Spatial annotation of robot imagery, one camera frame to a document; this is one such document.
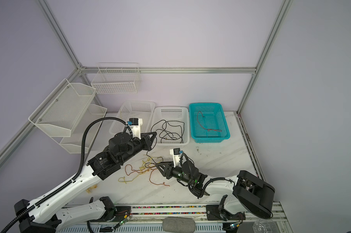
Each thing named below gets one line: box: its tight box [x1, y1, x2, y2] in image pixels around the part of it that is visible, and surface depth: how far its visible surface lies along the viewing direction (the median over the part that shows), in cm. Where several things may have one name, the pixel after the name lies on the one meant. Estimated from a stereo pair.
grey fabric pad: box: [161, 216, 196, 233], surface depth 69 cm
